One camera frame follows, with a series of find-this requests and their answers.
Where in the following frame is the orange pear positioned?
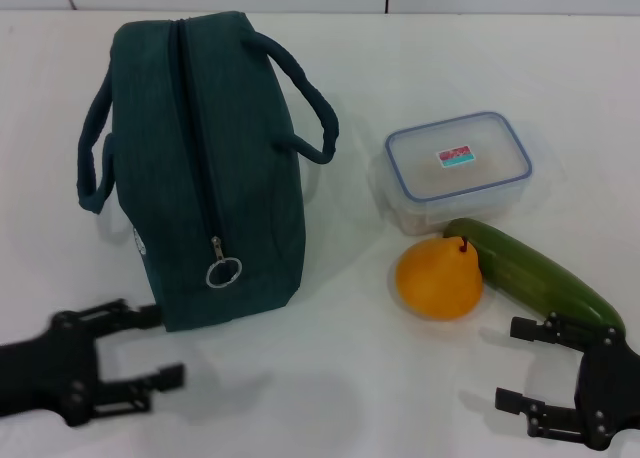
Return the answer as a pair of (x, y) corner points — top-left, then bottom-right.
(395, 236), (485, 322)

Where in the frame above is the green cucumber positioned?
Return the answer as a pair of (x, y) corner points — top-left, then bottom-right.
(442, 217), (627, 335)

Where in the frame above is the dark teal insulated lunch bag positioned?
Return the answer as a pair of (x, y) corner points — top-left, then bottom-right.
(75, 10), (340, 333)

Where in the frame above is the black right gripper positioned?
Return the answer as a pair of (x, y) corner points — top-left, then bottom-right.
(495, 312), (640, 450)

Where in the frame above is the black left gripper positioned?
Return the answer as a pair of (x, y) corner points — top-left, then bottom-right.
(0, 299), (186, 428)

